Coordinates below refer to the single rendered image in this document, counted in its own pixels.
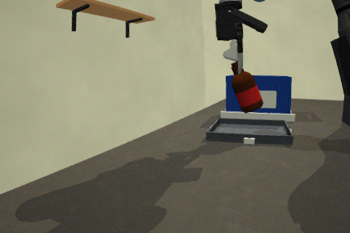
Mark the brown bottle with red label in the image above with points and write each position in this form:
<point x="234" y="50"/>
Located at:
<point x="246" y="90"/>

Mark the blue plastic crate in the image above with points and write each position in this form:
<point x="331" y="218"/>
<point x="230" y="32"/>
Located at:
<point x="274" y="90"/>

